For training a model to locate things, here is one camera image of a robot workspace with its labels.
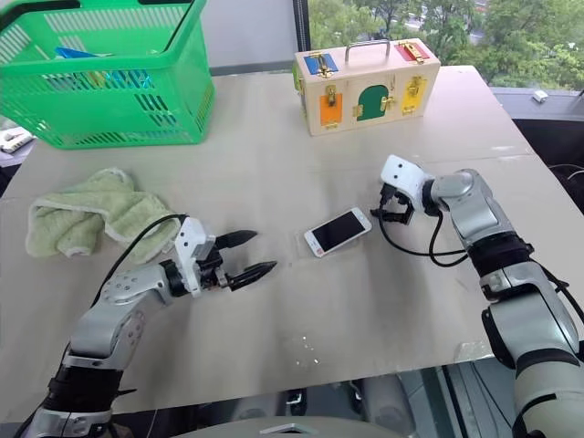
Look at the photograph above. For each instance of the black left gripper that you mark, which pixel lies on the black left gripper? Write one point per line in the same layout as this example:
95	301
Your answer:
211	269

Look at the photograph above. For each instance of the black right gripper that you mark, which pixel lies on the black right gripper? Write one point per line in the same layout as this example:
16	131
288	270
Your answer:
401	201

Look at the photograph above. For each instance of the white smartphone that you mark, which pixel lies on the white smartphone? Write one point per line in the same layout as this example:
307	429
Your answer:
337	232

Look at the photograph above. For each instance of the light green towel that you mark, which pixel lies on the light green towel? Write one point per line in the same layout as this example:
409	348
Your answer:
118	205

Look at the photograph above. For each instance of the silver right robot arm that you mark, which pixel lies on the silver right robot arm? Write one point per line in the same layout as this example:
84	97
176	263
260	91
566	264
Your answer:
474	205

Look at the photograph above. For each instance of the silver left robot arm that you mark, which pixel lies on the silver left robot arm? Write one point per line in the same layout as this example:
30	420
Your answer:
114	315

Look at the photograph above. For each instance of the wooden lock box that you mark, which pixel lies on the wooden lock box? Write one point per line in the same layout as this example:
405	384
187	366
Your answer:
365	82

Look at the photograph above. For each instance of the small white box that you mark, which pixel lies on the small white box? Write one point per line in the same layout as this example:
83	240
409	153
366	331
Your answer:
539	95

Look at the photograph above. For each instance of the green plastic shopping basket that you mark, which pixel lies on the green plastic shopping basket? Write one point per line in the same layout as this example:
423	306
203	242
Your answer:
91	62

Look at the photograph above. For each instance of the white flat device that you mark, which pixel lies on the white flat device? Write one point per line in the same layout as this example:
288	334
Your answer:
13	140

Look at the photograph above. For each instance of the blue packet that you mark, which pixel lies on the blue packet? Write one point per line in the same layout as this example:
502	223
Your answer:
75	53

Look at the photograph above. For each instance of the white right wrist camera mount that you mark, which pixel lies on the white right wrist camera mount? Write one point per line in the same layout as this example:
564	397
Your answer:
403	173

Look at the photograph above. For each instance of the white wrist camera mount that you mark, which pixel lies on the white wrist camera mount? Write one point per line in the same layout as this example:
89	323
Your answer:
189	242
403	173

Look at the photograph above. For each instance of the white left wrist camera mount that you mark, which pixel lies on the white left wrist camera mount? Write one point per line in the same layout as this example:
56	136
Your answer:
189	242

